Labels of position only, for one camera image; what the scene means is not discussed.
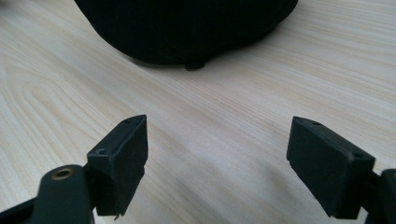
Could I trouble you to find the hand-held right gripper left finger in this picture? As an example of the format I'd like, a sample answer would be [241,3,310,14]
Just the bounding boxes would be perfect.
[86,114,149,217]

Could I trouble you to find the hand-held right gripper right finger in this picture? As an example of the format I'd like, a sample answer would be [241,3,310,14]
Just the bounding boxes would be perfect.
[286,116,376,220]

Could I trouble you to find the black cap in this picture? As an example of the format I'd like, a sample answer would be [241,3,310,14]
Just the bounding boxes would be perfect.
[74,0,299,71]

